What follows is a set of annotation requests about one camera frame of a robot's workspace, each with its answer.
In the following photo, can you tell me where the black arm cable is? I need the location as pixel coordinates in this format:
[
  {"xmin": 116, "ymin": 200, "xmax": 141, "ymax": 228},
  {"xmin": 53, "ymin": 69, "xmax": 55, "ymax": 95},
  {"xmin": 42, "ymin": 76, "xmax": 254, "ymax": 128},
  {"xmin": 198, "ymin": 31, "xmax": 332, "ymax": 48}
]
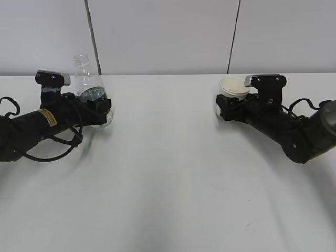
[
  {"xmin": 282, "ymin": 98, "xmax": 333, "ymax": 119},
  {"xmin": 0, "ymin": 93, "xmax": 106, "ymax": 163}
]

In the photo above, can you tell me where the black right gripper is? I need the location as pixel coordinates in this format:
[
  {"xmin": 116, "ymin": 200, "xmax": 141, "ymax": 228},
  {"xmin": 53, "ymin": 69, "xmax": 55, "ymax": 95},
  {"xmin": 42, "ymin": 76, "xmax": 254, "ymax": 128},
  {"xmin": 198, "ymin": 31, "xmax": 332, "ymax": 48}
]
[{"xmin": 216, "ymin": 90, "xmax": 282, "ymax": 123}]

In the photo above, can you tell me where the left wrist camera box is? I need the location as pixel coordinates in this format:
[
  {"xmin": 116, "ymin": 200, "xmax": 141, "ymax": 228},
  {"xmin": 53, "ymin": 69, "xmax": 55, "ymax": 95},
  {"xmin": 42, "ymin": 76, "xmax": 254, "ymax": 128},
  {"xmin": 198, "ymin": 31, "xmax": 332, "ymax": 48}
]
[{"xmin": 35, "ymin": 70, "xmax": 71, "ymax": 88}]

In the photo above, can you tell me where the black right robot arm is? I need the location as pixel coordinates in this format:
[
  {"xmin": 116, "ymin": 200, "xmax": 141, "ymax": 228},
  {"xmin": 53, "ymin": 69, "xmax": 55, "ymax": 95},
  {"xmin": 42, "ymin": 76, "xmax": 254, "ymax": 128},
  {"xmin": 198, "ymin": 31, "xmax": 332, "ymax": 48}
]
[{"xmin": 216, "ymin": 93, "xmax": 335, "ymax": 164}]

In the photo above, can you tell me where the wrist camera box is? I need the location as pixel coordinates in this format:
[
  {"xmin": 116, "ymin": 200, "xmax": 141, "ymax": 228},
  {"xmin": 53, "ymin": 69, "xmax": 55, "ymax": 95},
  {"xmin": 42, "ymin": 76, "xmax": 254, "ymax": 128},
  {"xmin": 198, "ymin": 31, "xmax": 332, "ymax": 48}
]
[
  {"xmin": 244, "ymin": 74, "xmax": 287, "ymax": 89},
  {"xmin": 35, "ymin": 70, "xmax": 71, "ymax": 88}
]

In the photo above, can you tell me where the clear green-label water bottle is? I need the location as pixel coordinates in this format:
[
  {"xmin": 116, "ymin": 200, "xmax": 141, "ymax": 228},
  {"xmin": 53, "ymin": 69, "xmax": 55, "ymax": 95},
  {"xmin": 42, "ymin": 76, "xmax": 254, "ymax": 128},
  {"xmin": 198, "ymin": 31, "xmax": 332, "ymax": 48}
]
[{"xmin": 73, "ymin": 54, "xmax": 113, "ymax": 129}]

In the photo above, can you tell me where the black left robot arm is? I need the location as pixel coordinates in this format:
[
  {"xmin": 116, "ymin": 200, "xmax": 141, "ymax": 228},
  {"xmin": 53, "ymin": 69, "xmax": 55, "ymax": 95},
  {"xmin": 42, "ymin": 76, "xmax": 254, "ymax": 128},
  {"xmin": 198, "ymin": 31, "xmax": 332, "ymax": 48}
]
[{"xmin": 1, "ymin": 90, "xmax": 112, "ymax": 162}]

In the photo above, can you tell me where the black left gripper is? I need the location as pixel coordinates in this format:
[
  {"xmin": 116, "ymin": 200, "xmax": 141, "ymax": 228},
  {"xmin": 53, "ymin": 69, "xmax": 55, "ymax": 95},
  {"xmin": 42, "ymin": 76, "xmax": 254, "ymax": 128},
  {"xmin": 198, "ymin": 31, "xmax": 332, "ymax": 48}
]
[{"xmin": 39, "ymin": 88, "xmax": 111, "ymax": 131}]

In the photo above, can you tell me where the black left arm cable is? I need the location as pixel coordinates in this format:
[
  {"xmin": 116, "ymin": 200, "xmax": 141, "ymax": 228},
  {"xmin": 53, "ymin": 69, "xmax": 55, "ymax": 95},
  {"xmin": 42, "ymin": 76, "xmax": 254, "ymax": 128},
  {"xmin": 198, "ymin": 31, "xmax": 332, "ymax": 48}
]
[{"xmin": 0, "ymin": 93, "xmax": 106, "ymax": 163}]

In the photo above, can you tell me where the white paper cup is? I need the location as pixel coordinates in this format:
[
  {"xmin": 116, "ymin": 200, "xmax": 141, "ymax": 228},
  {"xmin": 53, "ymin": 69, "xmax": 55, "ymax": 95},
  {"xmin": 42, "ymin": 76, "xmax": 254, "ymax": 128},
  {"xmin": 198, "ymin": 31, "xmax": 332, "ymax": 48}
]
[{"xmin": 215, "ymin": 76, "xmax": 250, "ymax": 114}]

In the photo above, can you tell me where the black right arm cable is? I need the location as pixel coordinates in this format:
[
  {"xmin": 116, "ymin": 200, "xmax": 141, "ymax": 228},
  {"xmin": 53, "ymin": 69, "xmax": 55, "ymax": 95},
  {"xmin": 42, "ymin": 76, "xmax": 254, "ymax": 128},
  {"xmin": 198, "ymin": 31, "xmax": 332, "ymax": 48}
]
[{"xmin": 282, "ymin": 98, "xmax": 333, "ymax": 119}]

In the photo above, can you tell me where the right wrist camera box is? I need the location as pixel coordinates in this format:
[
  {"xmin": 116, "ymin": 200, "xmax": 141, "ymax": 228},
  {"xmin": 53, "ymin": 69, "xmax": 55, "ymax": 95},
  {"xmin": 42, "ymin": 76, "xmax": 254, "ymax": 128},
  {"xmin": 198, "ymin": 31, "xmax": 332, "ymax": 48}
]
[{"xmin": 244, "ymin": 74, "xmax": 287, "ymax": 89}]

